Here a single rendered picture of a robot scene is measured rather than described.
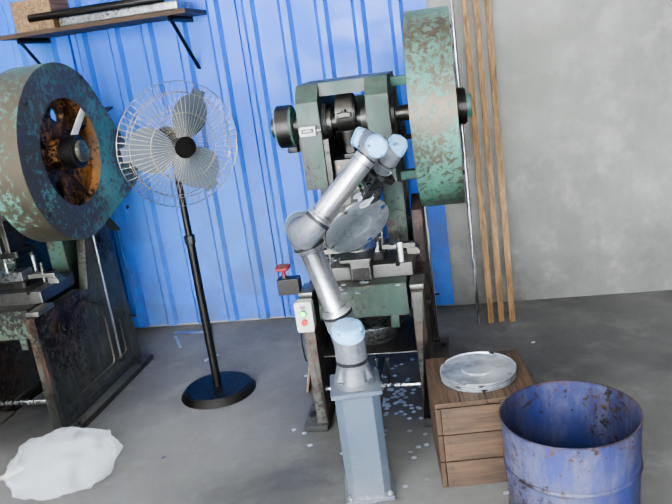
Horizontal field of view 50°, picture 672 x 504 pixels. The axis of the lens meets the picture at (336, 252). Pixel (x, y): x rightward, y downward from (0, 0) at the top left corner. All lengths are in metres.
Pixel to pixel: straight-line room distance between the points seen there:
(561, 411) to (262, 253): 2.53
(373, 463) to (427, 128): 1.26
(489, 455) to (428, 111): 1.29
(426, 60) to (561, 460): 1.49
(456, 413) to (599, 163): 2.17
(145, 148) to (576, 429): 2.15
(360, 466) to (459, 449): 0.37
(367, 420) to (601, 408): 0.80
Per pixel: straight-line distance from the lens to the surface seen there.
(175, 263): 4.80
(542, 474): 2.26
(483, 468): 2.85
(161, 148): 3.42
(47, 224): 3.41
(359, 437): 2.71
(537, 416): 2.57
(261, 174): 4.48
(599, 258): 4.59
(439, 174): 2.85
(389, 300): 3.11
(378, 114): 3.05
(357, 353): 2.59
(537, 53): 4.33
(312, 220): 2.45
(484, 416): 2.75
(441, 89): 2.76
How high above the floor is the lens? 1.63
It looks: 16 degrees down
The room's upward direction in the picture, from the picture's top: 8 degrees counter-clockwise
